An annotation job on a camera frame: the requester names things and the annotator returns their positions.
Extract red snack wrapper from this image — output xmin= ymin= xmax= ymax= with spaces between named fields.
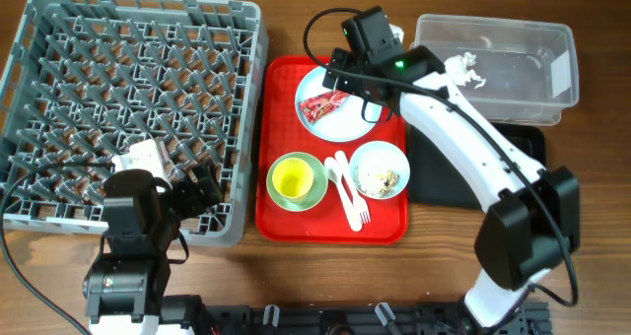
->
xmin=299 ymin=91 xmax=349 ymax=124

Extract light blue bowl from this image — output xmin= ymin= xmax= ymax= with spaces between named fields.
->
xmin=349 ymin=141 xmax=410 ymax=200

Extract yellow cup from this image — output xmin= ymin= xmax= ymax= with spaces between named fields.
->
xmin=272 ymin=158 xmax=315 ymax=202

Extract white napkin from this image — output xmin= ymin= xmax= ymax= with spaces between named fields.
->
xmin=444 ymin=52 xmax=486 ymax=89

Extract food scraps rice and nuts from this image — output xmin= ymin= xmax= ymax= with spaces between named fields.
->
xmin=355 ymin=167 xmax=400 ymax=198

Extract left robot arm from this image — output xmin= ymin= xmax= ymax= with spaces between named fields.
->
xmin=83 ymin=164 xmax=223 ymax=335

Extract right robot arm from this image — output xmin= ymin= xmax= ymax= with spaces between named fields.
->
xmin=323 ymin=46 xmax=580 ymax=334

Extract grey dishwasher rack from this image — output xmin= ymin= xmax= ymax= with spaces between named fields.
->
xmin=1 ymin=0 xmax=269 ymax=247

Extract red plastic tray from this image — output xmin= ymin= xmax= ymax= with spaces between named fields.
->
xmin=255 ymin=55 xmax=408 ymax=244

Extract white plastic spoon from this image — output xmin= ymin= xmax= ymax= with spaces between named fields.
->
xmin=324 ymin=157 xmax=362 ymax=233

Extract green saucer plate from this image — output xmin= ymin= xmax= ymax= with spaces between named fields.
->
xmin=266 ymin=152 xmax=328 ymax=212

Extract white plastic fork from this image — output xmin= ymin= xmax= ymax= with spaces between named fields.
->
xmin=334 ymin=150 xmax=371 ymax=224

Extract black tray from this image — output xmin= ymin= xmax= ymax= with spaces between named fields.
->
xmin=407 ymin=123 xmax=546 ymax=210

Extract clear plastic bin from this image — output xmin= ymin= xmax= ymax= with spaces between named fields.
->
xmin=413 ymin=14 xmax=580 ymax=126

